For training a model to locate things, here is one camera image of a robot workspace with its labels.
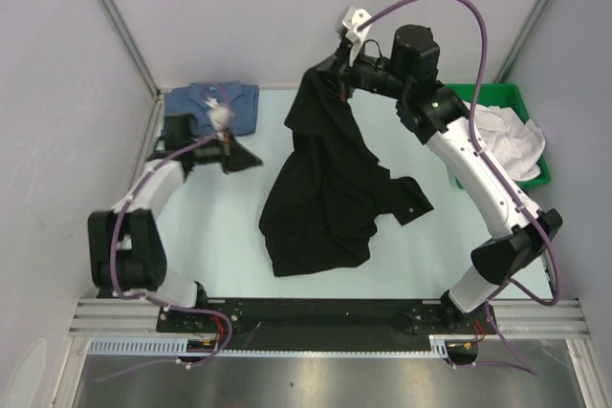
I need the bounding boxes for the white crumpled shirt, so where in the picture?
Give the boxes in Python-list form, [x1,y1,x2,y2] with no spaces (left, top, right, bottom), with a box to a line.
[475,105,545,183]

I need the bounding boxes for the slotted cable duct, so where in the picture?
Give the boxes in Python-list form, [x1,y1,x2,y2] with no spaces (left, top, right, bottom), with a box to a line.
[88,337,448,359]

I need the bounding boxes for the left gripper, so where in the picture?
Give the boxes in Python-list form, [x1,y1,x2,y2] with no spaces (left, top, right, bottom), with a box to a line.
[187,127,264,175]

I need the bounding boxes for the left corner frame post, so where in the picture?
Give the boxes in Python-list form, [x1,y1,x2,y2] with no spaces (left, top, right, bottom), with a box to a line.
[71,0,161,97]

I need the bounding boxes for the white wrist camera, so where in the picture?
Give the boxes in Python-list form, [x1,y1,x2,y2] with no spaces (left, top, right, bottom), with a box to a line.
[336,6,372,66]
[205,97,234,138]

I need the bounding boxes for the right corner frame post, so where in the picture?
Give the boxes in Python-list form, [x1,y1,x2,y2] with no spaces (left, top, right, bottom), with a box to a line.
[494,0,552,83]

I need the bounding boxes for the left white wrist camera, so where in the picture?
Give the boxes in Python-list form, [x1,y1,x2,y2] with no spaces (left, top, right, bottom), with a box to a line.
[205,97,234,138]

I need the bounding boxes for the black long sleeve shirt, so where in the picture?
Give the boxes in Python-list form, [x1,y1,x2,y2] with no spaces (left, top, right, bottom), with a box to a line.
[258,68,433,277]

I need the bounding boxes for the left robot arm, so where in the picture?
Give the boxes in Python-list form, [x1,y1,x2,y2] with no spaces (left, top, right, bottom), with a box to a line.
[87,108,231,332]

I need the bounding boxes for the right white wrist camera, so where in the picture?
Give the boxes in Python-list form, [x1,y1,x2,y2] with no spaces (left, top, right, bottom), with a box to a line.
[336,6,372,66]

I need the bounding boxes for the blue checkered folded shirt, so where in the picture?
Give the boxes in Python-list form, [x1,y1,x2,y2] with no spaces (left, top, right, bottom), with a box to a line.
[164,81,259,137]

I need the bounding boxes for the aluminium frame rail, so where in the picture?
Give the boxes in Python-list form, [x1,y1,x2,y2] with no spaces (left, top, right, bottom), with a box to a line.
[69,299,591,339]

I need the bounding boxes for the corner frame post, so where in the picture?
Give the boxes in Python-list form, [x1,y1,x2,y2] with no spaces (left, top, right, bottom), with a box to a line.
[494,0,552,83]
[71,0,161,97]

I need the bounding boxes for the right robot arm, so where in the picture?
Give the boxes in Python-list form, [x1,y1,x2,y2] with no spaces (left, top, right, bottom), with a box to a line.
[318,25,562,333]

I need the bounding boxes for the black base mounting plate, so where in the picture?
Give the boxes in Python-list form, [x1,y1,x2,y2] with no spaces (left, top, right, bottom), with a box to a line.
[156,297,494,354]

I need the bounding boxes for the green plastic bin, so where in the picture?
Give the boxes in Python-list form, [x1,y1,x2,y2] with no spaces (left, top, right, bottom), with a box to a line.
[475,83,552,190]

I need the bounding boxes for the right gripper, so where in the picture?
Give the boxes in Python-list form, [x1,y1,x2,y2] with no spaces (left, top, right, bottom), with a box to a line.
[306,38,411,102]

